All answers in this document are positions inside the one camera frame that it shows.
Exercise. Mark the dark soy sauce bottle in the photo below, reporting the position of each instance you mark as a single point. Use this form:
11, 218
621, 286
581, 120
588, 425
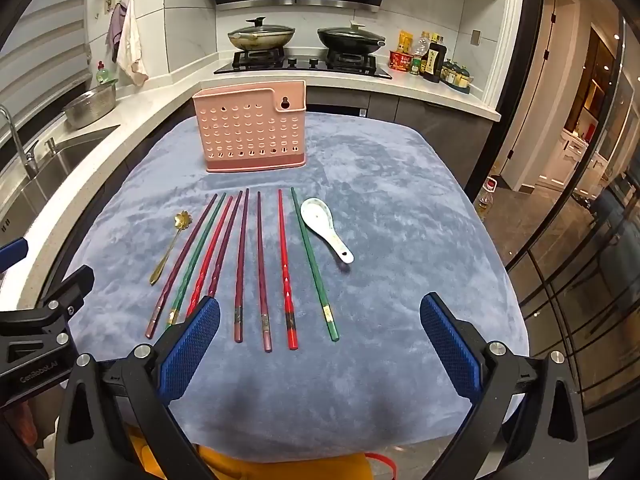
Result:
435, 62

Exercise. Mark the white ceramic spoon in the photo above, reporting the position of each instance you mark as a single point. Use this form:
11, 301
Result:
315, 215

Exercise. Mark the red chopstick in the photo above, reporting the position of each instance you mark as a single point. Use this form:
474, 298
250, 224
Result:
285, 260
212, 250

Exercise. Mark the red round container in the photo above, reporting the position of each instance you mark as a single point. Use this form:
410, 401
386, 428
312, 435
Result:
400, 60

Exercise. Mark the black framed glass door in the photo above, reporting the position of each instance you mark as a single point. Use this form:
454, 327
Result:
565, 240

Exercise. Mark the green dish soap bottle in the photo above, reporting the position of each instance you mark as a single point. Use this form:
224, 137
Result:
106, 75

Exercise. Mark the oil bottle on floor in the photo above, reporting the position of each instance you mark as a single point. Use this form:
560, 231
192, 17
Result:
487, 200

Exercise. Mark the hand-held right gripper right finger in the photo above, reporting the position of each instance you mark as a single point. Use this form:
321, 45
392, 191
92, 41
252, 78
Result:
450, 350

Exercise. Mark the black wok with lid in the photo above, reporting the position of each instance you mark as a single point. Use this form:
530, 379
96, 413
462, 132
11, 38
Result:
350, 39

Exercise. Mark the white kitchen counter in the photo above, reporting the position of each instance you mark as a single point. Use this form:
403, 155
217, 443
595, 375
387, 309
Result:
165, 95

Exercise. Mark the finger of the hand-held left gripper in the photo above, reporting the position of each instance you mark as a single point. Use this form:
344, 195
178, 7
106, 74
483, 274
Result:
70, 282
12, 255

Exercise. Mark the small green-lid jar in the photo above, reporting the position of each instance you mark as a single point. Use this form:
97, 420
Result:
416, 65

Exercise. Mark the gold flower spoon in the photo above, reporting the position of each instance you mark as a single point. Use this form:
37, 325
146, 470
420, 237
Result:
180, 221

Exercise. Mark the chrome faucet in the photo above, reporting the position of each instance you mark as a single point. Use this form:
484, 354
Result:
15, 140

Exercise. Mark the pink perforated utensil holder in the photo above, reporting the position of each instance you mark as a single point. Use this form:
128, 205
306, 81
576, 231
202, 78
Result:
250, 130

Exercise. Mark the grey wall outlet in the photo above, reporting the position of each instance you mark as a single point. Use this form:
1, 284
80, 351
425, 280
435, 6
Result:
476, 36

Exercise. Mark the small chrome sink dispenser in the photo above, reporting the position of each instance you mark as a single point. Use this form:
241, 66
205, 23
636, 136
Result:
50, 145

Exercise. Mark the clear plastic bottle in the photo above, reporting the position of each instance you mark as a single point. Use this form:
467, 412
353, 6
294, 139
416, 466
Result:
422, 42

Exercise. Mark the dark bottle with yellow cap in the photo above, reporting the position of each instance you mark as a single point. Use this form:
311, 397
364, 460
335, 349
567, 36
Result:
437, 40

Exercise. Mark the yellow seasoning packet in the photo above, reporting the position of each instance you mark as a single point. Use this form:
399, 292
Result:
405, 41

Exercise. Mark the black gas stove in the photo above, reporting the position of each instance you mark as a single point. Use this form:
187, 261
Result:
300, 67

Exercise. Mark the blue-grey plush blanket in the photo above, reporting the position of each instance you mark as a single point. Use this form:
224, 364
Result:
380, 220

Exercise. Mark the white hanging towel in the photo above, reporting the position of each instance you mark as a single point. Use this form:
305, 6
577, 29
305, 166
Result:
132, 45

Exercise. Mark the green chopstick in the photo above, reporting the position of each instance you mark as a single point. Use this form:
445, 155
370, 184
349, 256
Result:
310, 260
200, 250

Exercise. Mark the dark base cabinets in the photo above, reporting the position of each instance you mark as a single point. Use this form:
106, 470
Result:
440, 130

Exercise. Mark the yellow cloth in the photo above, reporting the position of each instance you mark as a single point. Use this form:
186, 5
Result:
250, 467

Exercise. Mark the steel sink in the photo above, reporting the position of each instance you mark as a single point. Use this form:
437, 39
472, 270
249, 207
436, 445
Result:
45, 180

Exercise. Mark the purple hanging cloth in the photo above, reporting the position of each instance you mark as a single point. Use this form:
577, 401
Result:
115, 30

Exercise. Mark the white window blinds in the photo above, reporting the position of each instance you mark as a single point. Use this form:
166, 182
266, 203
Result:
40, 35

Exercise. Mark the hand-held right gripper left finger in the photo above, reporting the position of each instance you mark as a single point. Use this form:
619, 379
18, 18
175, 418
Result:
190, 350

